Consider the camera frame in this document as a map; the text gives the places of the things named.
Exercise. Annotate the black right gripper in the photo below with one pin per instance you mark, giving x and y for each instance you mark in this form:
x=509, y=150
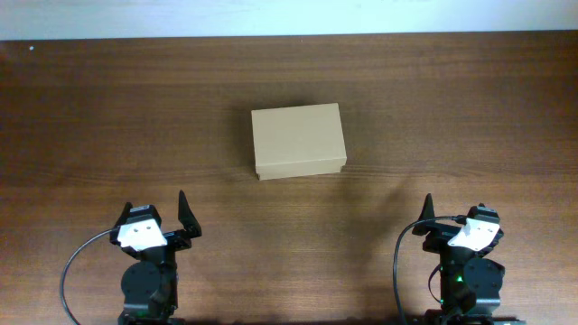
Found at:
x=440, y=236

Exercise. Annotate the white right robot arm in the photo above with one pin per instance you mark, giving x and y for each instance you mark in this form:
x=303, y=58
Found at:
x=350, y=251

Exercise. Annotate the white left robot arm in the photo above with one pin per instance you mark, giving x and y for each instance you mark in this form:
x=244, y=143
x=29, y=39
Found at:
x=150, y=285

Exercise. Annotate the cardboard box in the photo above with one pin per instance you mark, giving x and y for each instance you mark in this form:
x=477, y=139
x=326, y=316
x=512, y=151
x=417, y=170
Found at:
x=298, y=141

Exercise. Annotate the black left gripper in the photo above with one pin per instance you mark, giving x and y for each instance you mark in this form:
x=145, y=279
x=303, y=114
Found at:
x=178, y=238

